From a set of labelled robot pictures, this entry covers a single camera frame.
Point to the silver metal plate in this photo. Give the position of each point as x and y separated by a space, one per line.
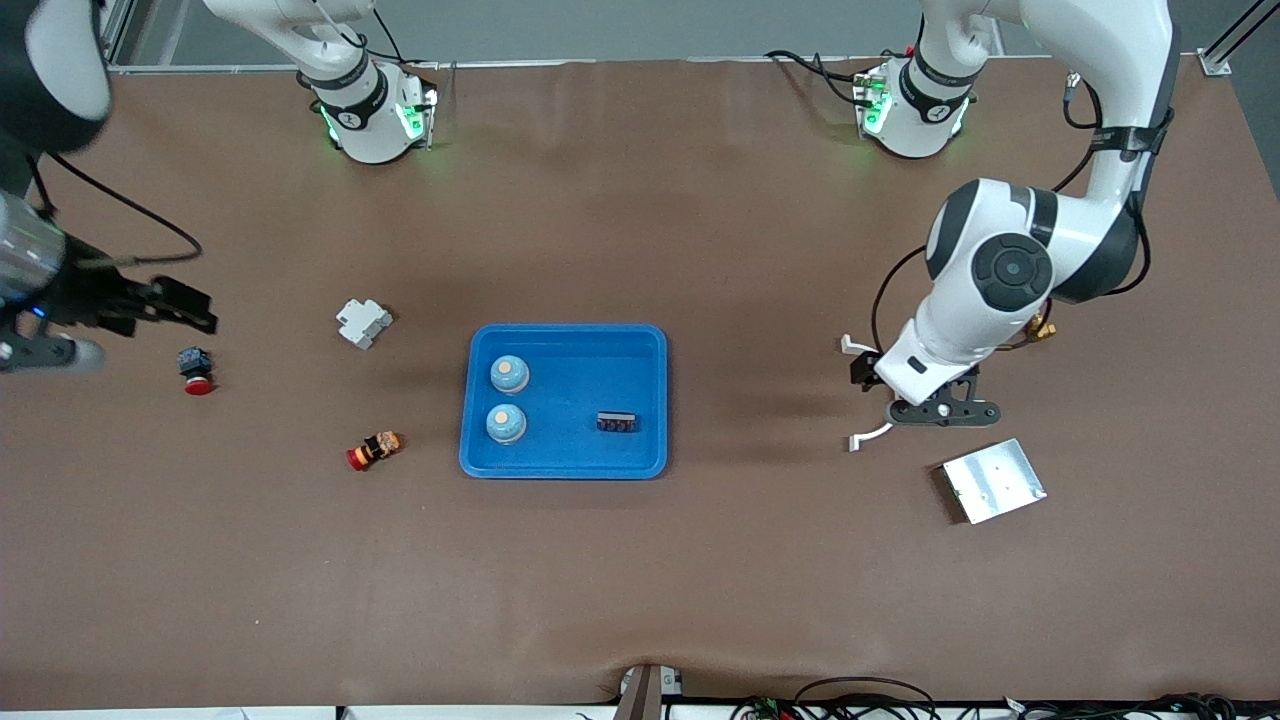
995 482

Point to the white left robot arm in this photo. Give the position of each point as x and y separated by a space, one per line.
960 330

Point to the white circuit breaker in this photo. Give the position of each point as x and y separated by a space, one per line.
363 322

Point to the grey metal table bracket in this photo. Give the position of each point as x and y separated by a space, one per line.
645 695

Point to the blue bell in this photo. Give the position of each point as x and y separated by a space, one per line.
506 425
509 376

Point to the red emergency stop orange body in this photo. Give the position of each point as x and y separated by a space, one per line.
375 450

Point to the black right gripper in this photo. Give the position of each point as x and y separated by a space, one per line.
88 297

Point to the blue plastic tray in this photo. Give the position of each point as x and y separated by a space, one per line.
580 380

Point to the black terminal block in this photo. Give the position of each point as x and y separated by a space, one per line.
617 423

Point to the red pushbutton black body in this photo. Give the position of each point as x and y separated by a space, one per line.
196 362

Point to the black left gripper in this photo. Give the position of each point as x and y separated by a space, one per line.
862 371

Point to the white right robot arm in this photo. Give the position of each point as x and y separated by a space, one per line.
365 110

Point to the aluminium frame profile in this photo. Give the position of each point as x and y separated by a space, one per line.
1215 65

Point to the white curved plastic bracket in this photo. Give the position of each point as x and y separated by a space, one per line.
858 441

